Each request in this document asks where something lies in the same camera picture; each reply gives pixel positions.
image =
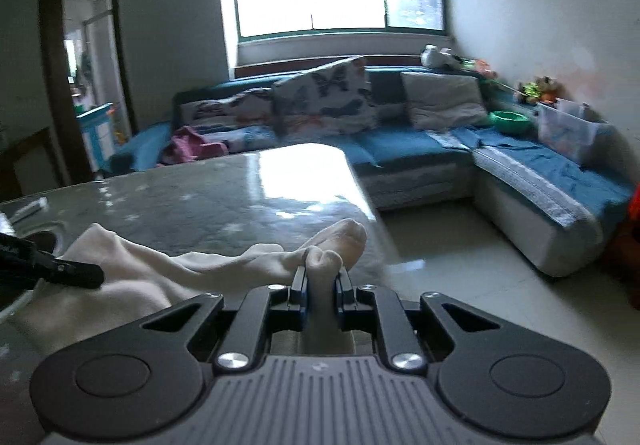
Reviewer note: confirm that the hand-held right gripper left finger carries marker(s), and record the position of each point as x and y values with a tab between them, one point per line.
299	297

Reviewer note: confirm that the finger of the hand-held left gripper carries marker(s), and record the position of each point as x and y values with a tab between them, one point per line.
75	275

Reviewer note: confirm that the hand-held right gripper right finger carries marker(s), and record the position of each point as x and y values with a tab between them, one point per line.
345	297

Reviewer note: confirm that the cream knit garment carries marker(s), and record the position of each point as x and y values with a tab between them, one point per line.
150	275

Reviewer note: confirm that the hanging dark clothes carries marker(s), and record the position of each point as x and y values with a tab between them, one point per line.
84	67

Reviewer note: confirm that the black round hotplate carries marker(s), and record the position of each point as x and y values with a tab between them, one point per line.
47	237

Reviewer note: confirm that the grey remote control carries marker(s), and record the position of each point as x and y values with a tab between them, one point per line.
30	208

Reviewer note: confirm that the blue white cabinet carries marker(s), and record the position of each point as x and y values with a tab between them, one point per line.
95	135

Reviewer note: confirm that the blue corner sofa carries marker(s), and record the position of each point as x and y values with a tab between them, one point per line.
400	150

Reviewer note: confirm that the printed floral blanket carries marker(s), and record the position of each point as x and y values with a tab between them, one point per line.
245	137

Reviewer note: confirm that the pink cloth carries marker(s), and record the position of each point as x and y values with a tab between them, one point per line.
187	145

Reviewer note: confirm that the small butterfly print cushion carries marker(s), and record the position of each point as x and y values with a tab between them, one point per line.
225	110

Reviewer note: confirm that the large butterfly print cushion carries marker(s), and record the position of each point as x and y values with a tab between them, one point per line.
325	95

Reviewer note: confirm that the grey patterned sofa runner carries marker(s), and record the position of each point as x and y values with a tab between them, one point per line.
525	175

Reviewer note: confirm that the plain grey cushion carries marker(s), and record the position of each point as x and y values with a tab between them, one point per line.
442	100

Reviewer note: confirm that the green plastic bowl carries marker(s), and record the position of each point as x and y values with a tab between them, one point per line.
510	122

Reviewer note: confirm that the panda plush toy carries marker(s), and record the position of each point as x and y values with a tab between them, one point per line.
435	57

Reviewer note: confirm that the blue sofa throw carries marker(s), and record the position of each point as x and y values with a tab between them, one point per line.
575	175

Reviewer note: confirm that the orange green toy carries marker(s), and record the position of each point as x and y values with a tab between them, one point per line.
482	67

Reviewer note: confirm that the clear plastic storage box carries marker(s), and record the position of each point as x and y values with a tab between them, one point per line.
570	135

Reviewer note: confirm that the brown plush toy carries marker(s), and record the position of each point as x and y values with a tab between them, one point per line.
549	86

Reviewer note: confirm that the red plastic stool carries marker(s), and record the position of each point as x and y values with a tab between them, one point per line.
636	205

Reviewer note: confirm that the dark wooden door frame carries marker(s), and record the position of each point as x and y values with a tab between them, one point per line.
50	75

